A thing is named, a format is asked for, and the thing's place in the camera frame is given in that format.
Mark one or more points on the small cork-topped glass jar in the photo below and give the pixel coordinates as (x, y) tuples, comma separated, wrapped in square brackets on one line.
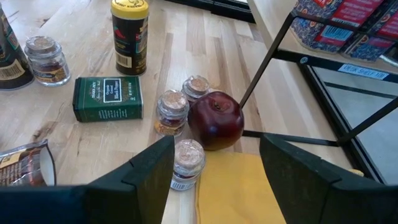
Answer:
[(46, 68), (196, 85), (188, 161), (171, 115)]

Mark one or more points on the yellow cloth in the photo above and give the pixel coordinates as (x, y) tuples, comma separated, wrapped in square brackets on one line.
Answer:
[(233, 186)]

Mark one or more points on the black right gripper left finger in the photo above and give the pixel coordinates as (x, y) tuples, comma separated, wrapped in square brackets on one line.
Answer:
[(93, 205)]

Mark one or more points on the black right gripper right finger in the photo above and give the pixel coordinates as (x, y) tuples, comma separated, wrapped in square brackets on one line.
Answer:
[(326, 199)]

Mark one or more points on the yellow lid black spice can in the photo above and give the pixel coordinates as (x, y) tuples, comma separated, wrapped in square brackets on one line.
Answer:
[(130, 46), (12, 62)]

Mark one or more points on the brown foil spice packet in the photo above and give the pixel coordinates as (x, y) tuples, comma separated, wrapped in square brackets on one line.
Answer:
[(21, 165)]

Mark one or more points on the red lid patterned spice tin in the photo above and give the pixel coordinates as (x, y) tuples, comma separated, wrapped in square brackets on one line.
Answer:
[(367, 46), (311, 28)]

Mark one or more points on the green black pepper tin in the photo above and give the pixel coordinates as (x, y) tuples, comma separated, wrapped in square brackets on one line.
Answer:
[(105, 102)]

